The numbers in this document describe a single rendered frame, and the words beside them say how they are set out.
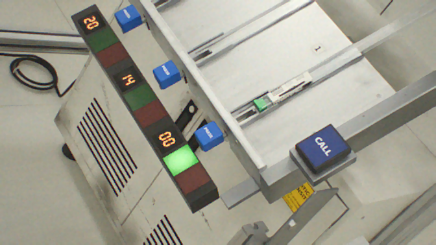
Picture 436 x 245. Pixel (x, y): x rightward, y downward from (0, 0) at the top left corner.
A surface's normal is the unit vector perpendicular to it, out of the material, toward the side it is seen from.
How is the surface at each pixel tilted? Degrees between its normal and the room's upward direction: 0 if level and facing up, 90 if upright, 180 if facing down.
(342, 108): 42
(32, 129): 0
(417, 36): 90
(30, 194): 0
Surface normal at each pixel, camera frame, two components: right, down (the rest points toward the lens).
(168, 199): -0.69, 0.05
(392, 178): 0.50, -0.68
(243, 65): -0.10, -0.47
